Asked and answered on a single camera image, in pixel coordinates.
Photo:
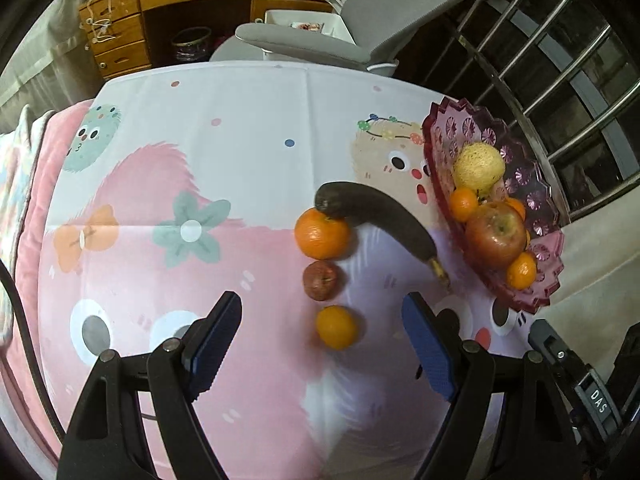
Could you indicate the red apple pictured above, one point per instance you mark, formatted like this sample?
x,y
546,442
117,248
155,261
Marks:
x,y
495,237

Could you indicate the small dark red fruit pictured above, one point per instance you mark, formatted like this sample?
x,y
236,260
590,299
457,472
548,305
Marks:
x,y
322,280

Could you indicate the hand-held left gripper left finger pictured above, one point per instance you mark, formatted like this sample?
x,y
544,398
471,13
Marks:
x,y
210,342

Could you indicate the pink blanket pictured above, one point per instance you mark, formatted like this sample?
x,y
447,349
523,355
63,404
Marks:
x,y
45,170

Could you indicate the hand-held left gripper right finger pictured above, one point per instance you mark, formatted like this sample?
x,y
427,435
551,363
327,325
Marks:
x,y
430,347

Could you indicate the yellow pear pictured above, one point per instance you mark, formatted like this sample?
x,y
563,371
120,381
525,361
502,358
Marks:
x,y
477,167

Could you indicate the small orange tangerine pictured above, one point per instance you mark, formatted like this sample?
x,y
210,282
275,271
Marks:
x,y
518,208
337,327

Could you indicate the metal window grille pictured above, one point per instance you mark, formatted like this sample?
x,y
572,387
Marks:
x,y
525,45

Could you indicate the grey office chair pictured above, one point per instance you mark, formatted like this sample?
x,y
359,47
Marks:
x,y
400,5

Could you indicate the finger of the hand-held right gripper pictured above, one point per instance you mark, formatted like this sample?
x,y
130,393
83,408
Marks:
x,y
552,347
630,365

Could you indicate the overripe dark banana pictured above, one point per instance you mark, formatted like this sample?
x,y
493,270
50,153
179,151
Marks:
x,y
380,210

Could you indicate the cartoon printed tablecloth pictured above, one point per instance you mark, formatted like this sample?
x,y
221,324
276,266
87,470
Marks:
x,y
225,160

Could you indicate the white lace bed cover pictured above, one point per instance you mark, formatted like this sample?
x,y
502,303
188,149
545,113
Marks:
x,y
45,60

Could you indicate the purple glass bowl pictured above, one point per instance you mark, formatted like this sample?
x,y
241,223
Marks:
x,y
442,130

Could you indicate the white storage box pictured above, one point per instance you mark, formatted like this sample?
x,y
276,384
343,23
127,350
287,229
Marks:
x,y
280,17

